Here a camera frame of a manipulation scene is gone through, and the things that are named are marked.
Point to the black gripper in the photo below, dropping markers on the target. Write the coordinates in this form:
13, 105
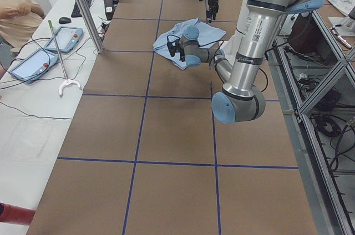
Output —
213, 1
181, 51

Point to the light blue t-shirt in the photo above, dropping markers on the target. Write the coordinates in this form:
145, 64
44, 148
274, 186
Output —
196, 38

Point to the black power adapter white label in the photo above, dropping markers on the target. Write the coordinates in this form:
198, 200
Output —
109, 9

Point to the far blue teach pendant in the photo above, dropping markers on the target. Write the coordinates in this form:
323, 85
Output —
67, 38

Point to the blue teach pendant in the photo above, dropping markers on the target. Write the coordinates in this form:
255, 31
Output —
34, 66
67, 38

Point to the black computer mouse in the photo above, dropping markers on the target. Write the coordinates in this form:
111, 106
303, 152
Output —
64, 20

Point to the near blue teach pendant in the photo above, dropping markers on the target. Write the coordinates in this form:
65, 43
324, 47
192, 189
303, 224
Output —
34, 66

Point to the person in beige shirt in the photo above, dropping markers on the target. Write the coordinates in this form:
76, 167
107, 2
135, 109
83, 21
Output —
19, 20

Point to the red object at edge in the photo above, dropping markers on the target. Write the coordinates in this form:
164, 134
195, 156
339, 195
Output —
16, 215

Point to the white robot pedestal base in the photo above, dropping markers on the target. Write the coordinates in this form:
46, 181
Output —
233, 44

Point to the aluminium frame truss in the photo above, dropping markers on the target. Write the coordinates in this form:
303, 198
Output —
312, 64

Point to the white reacher stick green handle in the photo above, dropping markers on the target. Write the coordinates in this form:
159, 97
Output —
67, 81

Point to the aluminium frame post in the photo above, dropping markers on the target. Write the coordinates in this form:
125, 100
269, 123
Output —
88, 20

